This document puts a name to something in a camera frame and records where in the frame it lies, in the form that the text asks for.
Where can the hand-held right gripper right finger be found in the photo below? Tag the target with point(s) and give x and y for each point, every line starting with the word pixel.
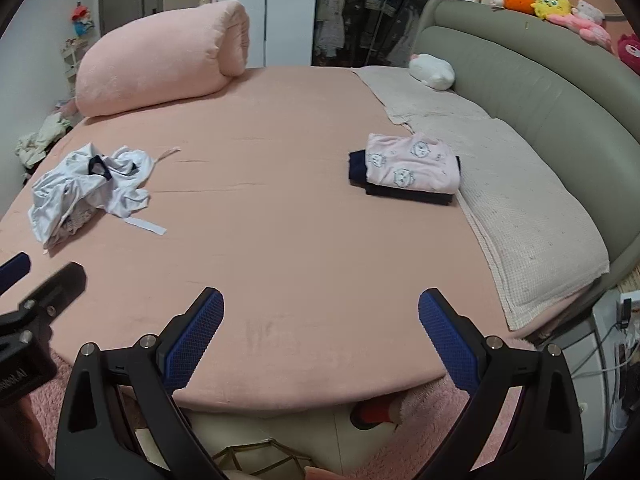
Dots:
pixel 445 335

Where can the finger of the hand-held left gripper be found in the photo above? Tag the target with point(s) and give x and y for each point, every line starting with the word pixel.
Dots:
pixel 14 269
pixel 62 282

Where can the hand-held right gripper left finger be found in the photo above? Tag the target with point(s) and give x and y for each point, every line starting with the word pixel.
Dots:
pixel 195 332

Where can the pile of pale clothes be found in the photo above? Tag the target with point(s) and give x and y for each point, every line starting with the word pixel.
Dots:
pixel 40 137

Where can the pink fluffy rug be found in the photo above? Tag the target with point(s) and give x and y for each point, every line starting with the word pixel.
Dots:
pixel 430 410

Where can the red slipper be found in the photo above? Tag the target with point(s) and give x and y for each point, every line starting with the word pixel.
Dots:
pixel 372 414

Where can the round pink bed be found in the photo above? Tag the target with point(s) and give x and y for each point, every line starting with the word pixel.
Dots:
pixel 280 240

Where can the white nightstand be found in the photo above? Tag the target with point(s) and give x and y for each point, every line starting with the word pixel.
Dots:
pixel 585 355

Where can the folded pink printed garment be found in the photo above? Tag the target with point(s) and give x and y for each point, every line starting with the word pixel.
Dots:
pixel 410 160

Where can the black charger plug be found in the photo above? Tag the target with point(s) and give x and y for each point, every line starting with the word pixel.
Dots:
pixel 625 312

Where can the folded navy garment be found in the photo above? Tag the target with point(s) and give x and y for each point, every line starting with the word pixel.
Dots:
pixel 357 170

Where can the white shelf rack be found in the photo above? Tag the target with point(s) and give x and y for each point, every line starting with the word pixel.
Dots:
pixel 70 60

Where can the rolled pink quilt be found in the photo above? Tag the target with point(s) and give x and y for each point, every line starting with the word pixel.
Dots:
pixel 160 55

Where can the red and blue doll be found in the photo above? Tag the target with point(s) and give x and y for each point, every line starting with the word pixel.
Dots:
pixel 82 17

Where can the grey padded headboard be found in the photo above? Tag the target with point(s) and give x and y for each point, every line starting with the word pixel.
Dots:
pixel 550 90

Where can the glass door wardrobe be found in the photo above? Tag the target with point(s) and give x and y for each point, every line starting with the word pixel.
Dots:
pixel 350 15

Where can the pink plush toy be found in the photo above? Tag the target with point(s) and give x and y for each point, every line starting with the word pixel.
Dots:
pixel 585 30

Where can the white wardrobe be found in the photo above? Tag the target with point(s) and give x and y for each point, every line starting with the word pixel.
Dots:
pixel 290 10

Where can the magenta plush toy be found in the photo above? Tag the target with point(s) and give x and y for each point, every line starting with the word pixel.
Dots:
pixel 630 52

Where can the orange carrot plush toy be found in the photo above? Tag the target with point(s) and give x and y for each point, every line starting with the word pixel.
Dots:
pixel 520 2

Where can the bright yellow plush toy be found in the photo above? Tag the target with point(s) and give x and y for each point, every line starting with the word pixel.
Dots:
pixel 550 5

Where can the white cat plush toy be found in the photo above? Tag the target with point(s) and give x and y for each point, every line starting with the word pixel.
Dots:
pixel 587 12

